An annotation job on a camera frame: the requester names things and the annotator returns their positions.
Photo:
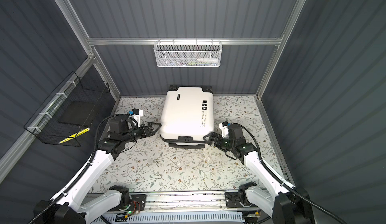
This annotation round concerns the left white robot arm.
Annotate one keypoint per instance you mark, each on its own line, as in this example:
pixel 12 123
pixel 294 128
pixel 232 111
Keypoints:
pixel 66 206

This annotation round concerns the white vented panel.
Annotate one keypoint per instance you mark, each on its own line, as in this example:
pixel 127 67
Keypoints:
pixel 221 217

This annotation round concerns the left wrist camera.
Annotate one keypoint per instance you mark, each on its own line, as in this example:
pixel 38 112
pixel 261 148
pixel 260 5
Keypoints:
pixel 134 117

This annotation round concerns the white wire mesh basket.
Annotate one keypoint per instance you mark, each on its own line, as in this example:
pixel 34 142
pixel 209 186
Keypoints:
pixel 186 55

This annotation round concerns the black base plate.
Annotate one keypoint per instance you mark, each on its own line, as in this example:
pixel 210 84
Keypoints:
pixel 131 203
pixel 237 200

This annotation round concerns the white tube in basket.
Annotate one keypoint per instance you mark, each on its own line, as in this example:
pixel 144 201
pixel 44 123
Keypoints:
pixel 208 60

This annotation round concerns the white hard-shell suitcase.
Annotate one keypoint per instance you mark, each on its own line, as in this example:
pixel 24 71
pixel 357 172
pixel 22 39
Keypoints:
pixel 187 116

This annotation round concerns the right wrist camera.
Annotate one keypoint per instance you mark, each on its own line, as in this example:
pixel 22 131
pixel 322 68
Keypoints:
pixel 224 129

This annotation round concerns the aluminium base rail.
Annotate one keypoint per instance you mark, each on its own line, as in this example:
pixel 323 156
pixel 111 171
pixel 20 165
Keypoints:
pixel 185 200

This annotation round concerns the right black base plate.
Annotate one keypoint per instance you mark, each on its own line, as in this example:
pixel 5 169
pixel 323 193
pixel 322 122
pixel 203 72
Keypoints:
pixel 237 200

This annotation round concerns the floral table mat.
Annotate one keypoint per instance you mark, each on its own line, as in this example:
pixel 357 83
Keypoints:
pixel 150 165

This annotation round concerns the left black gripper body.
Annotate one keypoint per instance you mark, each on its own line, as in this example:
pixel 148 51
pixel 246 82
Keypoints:
pixel 135 134

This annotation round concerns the black wire mesh basket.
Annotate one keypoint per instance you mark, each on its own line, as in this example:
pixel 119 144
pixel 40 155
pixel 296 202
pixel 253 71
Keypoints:
pixel 81 103

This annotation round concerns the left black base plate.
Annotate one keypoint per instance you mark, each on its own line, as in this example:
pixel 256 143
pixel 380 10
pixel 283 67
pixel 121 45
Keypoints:
pixel 131 203

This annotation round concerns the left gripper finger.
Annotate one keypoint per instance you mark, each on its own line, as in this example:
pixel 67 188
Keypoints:
pixel 153 130
pixel 154 125

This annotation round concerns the yellow black striped label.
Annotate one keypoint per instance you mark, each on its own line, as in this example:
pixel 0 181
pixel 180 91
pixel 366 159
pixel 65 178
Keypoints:
pixel 67 139

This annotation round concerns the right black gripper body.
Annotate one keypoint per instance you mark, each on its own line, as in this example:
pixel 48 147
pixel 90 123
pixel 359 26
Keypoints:
pixel 225 143

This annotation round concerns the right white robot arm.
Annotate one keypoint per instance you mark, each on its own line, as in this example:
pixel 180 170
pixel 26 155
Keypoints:
pixel 281 201

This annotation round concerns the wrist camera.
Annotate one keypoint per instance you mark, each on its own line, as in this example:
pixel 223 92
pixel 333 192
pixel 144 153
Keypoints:
pixel 224 129
pixel 134 117

